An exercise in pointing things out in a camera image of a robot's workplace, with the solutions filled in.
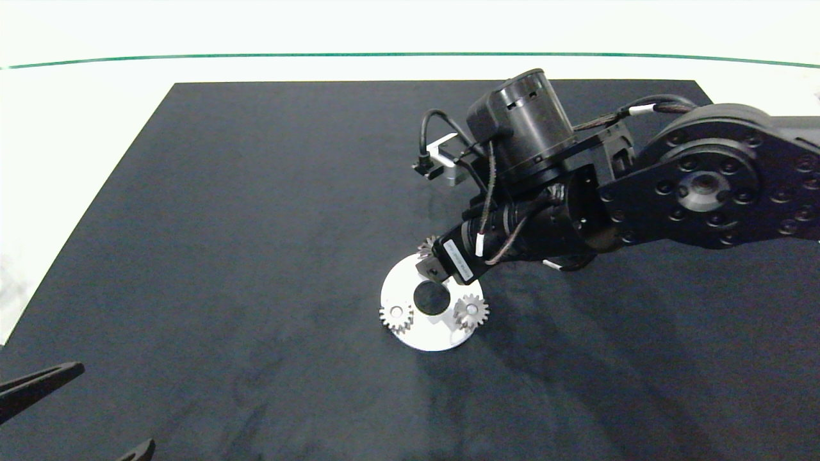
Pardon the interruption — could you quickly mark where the braided cable with white tag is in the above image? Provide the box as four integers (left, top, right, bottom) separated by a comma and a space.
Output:
485, 213, 534, 267
475, 140, 502, 258

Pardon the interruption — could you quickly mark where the round white plate with pins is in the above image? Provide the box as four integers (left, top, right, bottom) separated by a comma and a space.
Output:
380, 252, 486, 353

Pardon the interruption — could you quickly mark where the black camera cable loop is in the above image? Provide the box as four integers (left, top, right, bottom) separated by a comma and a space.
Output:
419, 109, 476, 168

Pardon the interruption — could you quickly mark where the black cable with white tag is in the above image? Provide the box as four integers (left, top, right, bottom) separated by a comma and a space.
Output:
572, 94, 698, 133
542, 252, 598, 273

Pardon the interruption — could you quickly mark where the boxy silver wrist camera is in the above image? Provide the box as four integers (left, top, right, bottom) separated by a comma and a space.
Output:
413, 133, 476, 188

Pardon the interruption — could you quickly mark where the dark mat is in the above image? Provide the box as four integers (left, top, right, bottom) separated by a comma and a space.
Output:
0, 79, 820, 461

